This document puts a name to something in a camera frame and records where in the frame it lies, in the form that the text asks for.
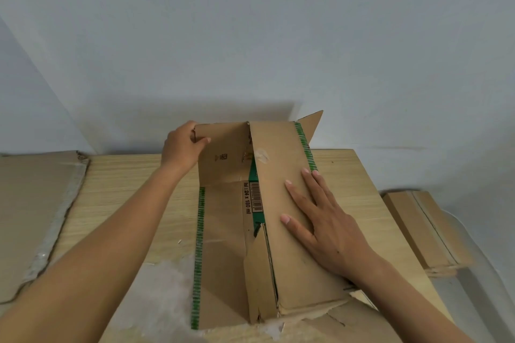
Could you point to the person's right hand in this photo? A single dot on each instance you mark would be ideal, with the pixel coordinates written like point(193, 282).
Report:
point(334, 234)

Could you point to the person's left hand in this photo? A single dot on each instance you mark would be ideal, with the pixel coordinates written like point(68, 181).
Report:
point(181, 150)

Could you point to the brown cardboard box yellow sides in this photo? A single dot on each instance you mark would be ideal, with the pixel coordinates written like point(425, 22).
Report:
point(32, 202)

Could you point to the person's left forearm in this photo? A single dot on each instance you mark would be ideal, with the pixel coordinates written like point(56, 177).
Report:
point(100, 254)

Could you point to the light wooden table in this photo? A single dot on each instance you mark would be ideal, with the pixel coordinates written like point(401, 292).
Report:
point(128, 194)

